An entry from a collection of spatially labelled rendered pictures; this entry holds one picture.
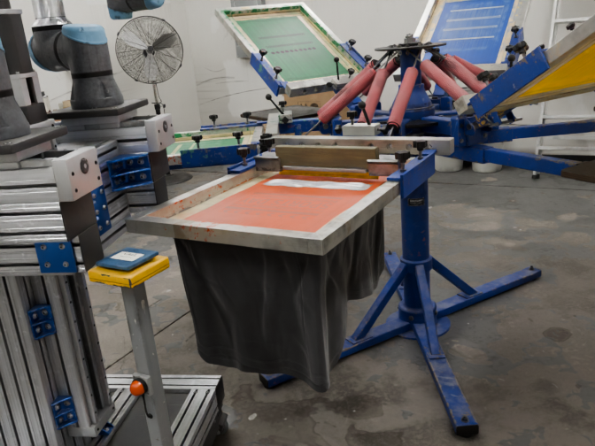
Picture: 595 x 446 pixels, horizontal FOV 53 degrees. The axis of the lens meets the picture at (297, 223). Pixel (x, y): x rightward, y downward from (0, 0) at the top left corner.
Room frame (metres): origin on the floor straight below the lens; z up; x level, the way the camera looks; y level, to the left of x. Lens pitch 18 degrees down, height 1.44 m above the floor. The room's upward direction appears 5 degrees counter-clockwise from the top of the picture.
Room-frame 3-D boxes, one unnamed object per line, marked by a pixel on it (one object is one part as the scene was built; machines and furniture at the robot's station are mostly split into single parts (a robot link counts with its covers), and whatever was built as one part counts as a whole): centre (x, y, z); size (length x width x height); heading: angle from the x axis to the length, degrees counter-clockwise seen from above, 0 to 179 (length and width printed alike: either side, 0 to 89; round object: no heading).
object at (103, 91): (1.82, 0.55, 1.31); 0.15 x 0.15 x 0.10
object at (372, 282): (1.56, -0.15, 0.74); 0.46 x 0.04 x 0.42; 149
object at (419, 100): (2.62, -0.54, 0.67); 0.39 x 0.39 x 1.35
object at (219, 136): (2.63, 0.37, 1.05); 1.08 x 0.61 x 0.23; 89
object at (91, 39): (1.82, 0.56, 1.42); 0.13 x 0.12 x 0.14; 56
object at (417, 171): (1.78, -0.36, 0.98); 0.30 x 0.05 x 0.07; 149
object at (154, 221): (1.71, 0.00, 0.97); 0.79 x 0.58 x 0.04; 149
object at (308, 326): (1.46, 0.15, 0.74); 0.45 x 0.03 x 0.43; 59
